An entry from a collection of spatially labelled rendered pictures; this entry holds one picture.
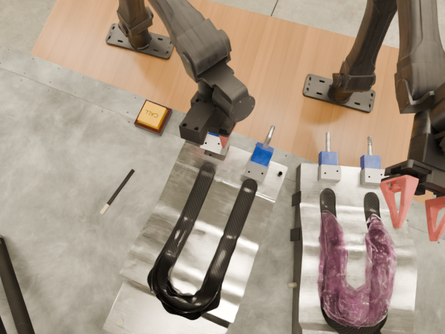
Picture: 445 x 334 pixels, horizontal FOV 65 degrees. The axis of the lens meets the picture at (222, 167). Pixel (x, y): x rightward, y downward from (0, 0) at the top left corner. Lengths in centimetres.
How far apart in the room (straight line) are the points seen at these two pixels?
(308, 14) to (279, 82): 123
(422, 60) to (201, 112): 39
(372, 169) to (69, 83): 86
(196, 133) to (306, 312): 47
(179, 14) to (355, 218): 61
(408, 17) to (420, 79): 11
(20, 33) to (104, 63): 131
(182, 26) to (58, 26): 66
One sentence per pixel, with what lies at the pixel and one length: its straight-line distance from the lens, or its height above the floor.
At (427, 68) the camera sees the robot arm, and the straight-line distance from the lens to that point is 69.
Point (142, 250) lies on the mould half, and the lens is 80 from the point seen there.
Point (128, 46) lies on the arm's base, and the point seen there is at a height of 81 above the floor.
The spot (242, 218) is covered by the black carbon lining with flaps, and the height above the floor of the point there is 88.
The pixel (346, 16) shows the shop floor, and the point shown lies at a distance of 230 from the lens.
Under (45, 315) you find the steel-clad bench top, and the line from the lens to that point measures 101.
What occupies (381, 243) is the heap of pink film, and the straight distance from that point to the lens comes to 88.
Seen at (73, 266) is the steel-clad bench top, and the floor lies 80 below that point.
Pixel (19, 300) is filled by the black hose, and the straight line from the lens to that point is 96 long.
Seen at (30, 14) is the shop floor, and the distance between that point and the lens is 243.
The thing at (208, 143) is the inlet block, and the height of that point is 94.
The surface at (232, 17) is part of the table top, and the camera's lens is 116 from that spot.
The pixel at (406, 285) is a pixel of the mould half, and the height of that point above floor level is 89.
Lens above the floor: 171
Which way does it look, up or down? 75 degrees down
